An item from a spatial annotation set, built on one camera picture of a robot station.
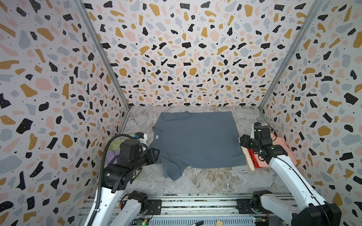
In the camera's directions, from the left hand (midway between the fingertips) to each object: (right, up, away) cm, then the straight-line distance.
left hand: (158, 149), depth 68 cm
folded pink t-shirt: (+54, +5, -5) cm, 55 cm away
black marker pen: (+19, -37, +1) cm, 41 cm away
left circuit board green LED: (-10, -37, +3) cm, 38 cm away
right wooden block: (+30, -36, +1) cm, 47 cm away
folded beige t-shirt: (+53, -10, +22) cm, 58 cm away
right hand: (+46, +5, +14) cm, 48 cm away
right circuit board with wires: (+53, -37, +4) cm, 65 cm away
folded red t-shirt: (+57, -13, +20) cm, 61 cm away
